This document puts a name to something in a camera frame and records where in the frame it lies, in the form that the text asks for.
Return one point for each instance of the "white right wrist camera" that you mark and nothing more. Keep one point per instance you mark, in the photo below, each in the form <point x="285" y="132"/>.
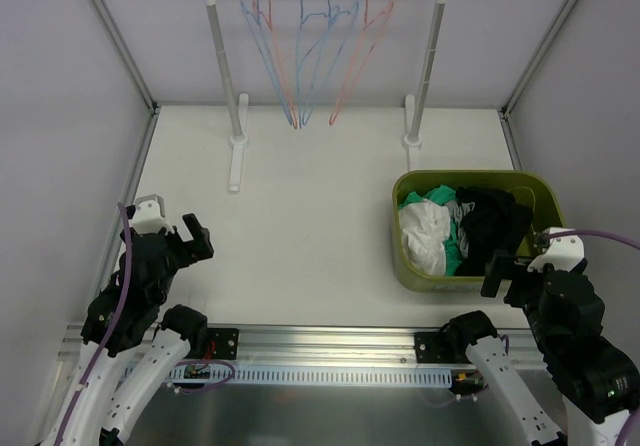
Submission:
<point x="559" y="247"/>

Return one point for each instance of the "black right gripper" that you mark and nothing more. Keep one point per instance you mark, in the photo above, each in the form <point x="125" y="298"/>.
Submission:
<point x="516" y="283"/>

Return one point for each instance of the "white tank top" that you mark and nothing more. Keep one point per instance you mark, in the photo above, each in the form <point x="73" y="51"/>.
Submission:
<point x="424" y="228"/>

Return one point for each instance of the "white slotted cable duct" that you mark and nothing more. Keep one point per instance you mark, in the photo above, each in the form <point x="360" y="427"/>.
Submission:
<point x="404" y="376"/>

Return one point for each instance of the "white clothes rack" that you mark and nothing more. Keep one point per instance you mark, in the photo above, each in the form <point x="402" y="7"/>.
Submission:
<point x="238" y="104"/>

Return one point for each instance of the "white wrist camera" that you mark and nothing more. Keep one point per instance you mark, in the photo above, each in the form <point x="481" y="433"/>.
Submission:
<point x="147" y="216"/>
<point x="559" y="247"/>

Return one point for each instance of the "olive green plastic basin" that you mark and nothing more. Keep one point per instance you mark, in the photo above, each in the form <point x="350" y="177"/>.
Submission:
<point x="527" y="189"/>

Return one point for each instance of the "grey tank top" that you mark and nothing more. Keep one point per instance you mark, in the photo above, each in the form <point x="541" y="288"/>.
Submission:
<point x="457" y="212"/>

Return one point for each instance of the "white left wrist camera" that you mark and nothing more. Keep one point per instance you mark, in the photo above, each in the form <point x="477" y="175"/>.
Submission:
<point x="147" y="216"/>

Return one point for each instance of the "green tank top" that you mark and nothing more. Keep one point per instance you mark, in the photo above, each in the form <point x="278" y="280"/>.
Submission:
<point x="440" y="195"/>

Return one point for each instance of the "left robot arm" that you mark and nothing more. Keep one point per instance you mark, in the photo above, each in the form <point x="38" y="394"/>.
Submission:
<point x="129" y="344"/>

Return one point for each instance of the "black tank top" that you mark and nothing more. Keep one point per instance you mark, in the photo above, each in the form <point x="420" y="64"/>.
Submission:
<point x="496" y="222"/>

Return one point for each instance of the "aluminium mounting rail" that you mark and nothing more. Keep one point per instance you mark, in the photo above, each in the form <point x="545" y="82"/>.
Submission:
<point x="318" y="346"/>

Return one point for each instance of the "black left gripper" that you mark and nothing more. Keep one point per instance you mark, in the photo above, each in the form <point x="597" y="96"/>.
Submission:
<point x="176" y="248"/>

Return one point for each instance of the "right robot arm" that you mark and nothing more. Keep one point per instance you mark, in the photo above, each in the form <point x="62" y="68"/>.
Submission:
<point x="599" y="383"/>

